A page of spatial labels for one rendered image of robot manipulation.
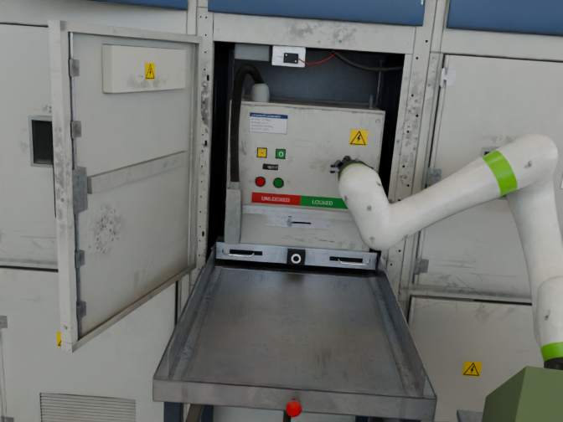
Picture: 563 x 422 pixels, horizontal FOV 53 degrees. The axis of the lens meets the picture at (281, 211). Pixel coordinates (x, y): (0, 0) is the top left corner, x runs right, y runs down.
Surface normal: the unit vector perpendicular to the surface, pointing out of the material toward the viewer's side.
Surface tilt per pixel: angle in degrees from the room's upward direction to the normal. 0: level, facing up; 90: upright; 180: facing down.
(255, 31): 90
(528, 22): 90
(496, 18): 90
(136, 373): 90
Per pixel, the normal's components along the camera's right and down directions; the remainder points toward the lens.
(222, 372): 0.07, -0.96
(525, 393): -0.15, 0.26
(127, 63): 0.94, 0.14
